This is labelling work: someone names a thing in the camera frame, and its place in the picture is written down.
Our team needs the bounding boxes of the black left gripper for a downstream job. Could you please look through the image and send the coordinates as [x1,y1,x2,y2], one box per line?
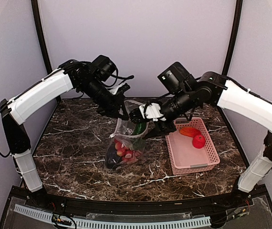
[80,77,130,120]

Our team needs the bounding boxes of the green cucumber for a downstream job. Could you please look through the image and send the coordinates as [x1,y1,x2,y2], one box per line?
[133,123,146,135]

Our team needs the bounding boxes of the red orange mango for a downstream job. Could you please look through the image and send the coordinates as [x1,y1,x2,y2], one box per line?
[179,126,201,138]

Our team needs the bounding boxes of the clear zip top bag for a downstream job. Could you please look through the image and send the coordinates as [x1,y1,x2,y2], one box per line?
[104,100,149,171]

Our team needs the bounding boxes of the red lychee bunch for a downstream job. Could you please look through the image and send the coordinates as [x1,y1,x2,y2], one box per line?
[115,140,142,164]

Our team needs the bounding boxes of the green lime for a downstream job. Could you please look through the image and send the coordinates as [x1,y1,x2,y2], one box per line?
[132,138,146,151]

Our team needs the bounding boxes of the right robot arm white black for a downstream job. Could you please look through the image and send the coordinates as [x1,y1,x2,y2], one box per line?
[139,62,272,207]

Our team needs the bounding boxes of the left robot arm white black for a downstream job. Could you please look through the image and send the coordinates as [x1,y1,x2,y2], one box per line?
[0,55,133,208]

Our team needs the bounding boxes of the pink perforated plastic basket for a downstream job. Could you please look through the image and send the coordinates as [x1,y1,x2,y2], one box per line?
[165,117,220,175]

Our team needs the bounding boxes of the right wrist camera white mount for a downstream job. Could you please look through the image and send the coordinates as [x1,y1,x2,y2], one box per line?
[129,103,166,124]

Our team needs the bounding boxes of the left black frame post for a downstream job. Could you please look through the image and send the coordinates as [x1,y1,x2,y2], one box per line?
[31,0,52,73]

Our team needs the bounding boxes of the black frame post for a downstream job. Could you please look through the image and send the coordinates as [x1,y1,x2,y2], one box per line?
[31,0,52,73]
[222,0,243,75]

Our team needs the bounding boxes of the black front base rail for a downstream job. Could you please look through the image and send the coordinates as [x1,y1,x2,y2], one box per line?
[0,185,272,229]

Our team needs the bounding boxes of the white slotted cable duct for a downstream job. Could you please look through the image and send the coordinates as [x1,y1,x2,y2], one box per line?
[13,204,211,229]

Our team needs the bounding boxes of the right black frame post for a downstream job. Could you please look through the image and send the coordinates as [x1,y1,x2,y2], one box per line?
[222,0,243,75]

